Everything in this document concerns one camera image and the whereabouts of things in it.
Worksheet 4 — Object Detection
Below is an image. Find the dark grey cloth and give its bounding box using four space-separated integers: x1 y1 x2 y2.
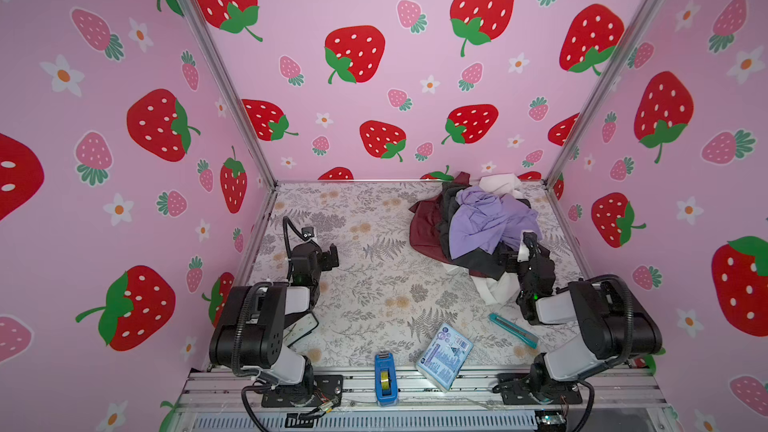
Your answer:
436 182 529 281

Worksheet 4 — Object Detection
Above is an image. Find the aluminium front rail frame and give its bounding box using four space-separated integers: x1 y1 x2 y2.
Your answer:
168 366 682 431

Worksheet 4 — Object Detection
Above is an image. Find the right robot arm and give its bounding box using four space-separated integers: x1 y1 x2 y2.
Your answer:
513 231 662 402

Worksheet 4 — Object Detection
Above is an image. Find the maroon cloth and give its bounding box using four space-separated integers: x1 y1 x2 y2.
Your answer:
409 172 470 264

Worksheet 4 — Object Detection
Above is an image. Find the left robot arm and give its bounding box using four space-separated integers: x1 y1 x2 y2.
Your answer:
209 216 339 403

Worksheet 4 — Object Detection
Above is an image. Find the white cloth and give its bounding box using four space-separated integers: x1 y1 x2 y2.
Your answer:
470 273 520 305

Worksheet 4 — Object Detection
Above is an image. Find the blue tape dispenser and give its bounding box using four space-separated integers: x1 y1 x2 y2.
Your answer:
374 352 398 407

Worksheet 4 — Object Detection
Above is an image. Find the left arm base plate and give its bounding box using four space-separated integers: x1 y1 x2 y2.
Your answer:
261 374 344 408

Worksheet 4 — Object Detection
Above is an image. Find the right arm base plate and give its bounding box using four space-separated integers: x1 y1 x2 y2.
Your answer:
491 373 583 405

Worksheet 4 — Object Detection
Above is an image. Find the pale pink cloth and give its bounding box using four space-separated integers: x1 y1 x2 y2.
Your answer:
478 174 524 199

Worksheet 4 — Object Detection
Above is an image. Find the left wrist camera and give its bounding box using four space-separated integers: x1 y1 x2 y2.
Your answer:
301 226 316 241

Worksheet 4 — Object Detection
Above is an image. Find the lavender cloth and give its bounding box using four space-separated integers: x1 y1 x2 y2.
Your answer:
448 187 543 259

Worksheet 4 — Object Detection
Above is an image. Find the blue wet wipes pack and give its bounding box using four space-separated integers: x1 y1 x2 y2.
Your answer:
416 323 474 392

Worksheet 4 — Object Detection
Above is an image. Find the teal utility knife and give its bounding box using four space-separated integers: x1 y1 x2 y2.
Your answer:
489 313 539 349

